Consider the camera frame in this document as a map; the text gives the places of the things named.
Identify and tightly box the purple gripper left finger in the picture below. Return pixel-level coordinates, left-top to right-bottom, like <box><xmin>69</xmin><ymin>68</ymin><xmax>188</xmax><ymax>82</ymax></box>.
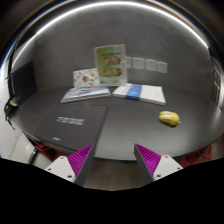
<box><xmin>46</xmin><ymin>145</ymin><xmax>95</xmax><ymax>186</ymax></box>

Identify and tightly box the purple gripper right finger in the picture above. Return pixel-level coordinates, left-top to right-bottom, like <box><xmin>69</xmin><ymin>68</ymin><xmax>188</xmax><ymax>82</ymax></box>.
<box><xmin>134</xmin><ymin>144</ymin><xmax>182</xmax><ymax>184</ymax></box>

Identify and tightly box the black mouse pad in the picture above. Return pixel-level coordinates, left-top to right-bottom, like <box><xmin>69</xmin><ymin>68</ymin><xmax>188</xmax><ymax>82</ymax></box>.
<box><xmin>35</xmin><ymin>104</ymin><xmax>107</xmax><ymax>151</ymax></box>

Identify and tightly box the yellow computer mouse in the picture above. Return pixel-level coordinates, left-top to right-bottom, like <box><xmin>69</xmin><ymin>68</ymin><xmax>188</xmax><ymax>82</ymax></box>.
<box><xmin>159</xmin><ymin>111</ymin><xmax>180</xmax><ymax>126</ymax></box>

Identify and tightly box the red crate under table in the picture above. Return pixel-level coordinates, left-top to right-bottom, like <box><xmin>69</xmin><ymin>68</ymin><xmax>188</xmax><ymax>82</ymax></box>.
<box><xmin>35</xmin><ymin>142</ymin><xmax>62</xmax><ymax>162</ymax></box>
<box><xmin>179</xmin><ymin>145</ymin><xmax>212</xmax><ymax>168</ymax></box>

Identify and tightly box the white book with blue band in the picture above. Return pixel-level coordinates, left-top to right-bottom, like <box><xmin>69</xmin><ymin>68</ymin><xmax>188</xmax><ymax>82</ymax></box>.
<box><xmin>112</xmin><ymin>84</ymin><xmax>166</xmax><ymax>105</ymax></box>

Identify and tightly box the striped grey book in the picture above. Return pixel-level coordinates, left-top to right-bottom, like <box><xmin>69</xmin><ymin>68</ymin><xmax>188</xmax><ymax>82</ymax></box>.
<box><xmin>61</xmin><ymin>86</ymin><xmax>111</xmax><ymax>103</ymax></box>

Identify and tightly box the small colourful picture card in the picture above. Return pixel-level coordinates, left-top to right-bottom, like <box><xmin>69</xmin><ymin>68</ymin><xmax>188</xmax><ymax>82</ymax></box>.
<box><xmin>73</xmin><ymin>68</ymin><xmax>99</xmax><ymax>87</ymax></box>

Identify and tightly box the black monitor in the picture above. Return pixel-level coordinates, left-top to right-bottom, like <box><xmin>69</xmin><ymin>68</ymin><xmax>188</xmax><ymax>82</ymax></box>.
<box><xmin>10</xmin><ymin>62</ymin><xmax>37</xmax><ymax>106</ymax></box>

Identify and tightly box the green upright food brochure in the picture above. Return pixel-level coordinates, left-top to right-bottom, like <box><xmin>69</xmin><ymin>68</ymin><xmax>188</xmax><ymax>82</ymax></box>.
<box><xmin>94</xmin><ymin>44</ymin><xmax>128</xmax><ymax>86</ymax></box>

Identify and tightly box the white wall socket panel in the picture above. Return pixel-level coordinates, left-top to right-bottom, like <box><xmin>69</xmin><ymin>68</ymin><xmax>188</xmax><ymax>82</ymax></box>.
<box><xmin>157</xmin><ymin>61</ymin><xmax>168</xmax><ymax>73</ymax></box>
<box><xmin>132</xmin><ymin>58</ymin><xmax>145</xmax><ymax>70</ymax></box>
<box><xmin>145</xmin><ymin>59</ymin><xmax>157</xmax><ymax>71</ymax></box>
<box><xmin>125</xmin><ymin>56</ymin><xmax>132</xmax><ymax>68</ymax></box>

